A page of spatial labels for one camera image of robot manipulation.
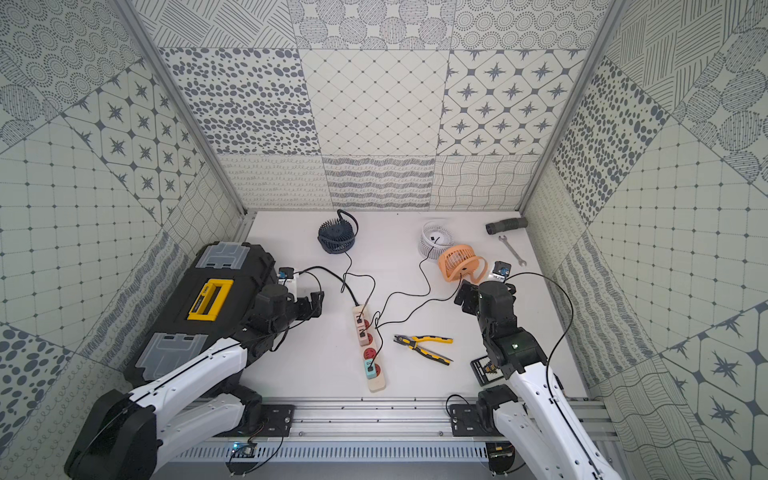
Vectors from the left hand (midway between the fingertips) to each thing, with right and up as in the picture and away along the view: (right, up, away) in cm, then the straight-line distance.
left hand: (303, 288), depth 86 cm
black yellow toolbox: (-20, -1, -10) cm, 23 cm away
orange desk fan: (+47, +7, +4) cm, 48 cm away
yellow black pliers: (+32, -16, -2) cm, 36 cm away
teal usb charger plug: (+19, -21, -4) cm, 29 cm away
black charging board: (+52, -22, -5) cm, 57 cm away
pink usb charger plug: (+18, -12, -6) cm, 23 cm away
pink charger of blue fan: (+17, -8, -4) cm, 19 cm away
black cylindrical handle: (+69, +20, +25) cm, 76 cm away
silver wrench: (+71, +10, +24) cm, 76 cm away
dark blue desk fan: (+7, +16, +20) cm, 26 cm away
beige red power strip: (+23, -25, -7) cm, 34 cm away
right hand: (+50, +1, -8) cm, 50 cm away
